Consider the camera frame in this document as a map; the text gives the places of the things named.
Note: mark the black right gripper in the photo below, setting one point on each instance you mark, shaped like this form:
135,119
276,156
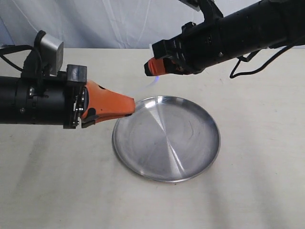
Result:
196,48

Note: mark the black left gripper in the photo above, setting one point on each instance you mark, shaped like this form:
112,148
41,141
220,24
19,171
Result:
103,104

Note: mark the translucent white plastic straw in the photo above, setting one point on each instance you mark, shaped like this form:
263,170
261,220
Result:
145,87

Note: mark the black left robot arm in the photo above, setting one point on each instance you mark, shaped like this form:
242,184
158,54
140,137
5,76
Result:
21,101

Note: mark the round stainless steel plate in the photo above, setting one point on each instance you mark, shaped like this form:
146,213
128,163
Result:
168,139

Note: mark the white backdrop curtain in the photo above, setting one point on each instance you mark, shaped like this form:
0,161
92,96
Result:
118,24

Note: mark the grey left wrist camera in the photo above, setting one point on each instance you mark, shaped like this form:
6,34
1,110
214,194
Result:
51,50

